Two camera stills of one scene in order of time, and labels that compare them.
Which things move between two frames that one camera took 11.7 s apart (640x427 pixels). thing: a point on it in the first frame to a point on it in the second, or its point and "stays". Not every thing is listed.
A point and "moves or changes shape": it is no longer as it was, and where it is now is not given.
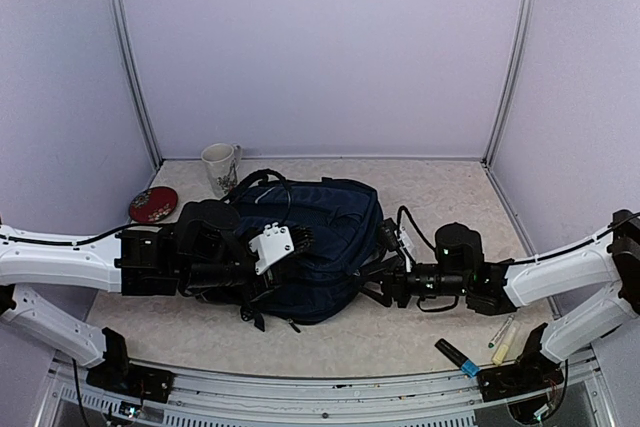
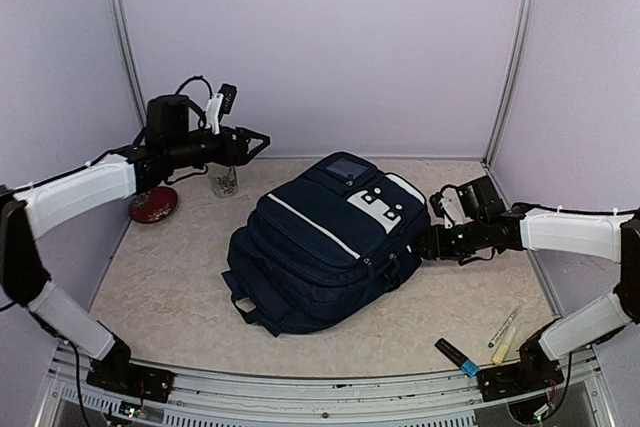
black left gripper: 270,281 to 238,155
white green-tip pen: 492,344 stays
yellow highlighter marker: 503,347 stays
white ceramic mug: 222,162 stays
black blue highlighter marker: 466,365 stays
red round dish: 153,204 stays
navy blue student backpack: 347,222 moves or changes shape
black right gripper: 393,283 to 436,245
